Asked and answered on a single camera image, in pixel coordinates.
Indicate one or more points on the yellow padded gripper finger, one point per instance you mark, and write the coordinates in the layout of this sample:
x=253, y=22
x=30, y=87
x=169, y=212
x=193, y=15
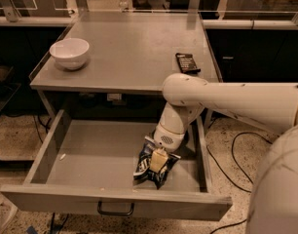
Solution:
x=158, y=159

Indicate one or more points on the white ceramic bowl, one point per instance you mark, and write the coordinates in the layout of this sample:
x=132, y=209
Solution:
x=70, y=53

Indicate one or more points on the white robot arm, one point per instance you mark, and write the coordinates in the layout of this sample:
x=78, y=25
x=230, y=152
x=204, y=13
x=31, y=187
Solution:
x=273, y=107

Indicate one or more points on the grey open top drawer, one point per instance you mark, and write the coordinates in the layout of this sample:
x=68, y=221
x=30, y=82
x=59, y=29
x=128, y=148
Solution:
x=82, y=162

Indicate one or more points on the grey metal table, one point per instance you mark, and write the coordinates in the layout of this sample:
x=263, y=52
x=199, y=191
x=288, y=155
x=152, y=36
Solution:
x=130, y=53

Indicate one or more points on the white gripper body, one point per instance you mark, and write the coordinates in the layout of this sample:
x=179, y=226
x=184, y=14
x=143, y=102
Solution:
x=166, y=137

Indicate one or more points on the blue chip bag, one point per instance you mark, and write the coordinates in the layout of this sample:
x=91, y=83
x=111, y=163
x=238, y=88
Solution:
x=142, y=170

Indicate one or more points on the clear plastic water bottle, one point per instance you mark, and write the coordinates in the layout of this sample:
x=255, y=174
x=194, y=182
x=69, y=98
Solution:
x=123, y=4

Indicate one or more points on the black drawer handle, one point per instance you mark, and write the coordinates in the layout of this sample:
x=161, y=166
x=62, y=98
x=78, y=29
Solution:
x=115, y=208

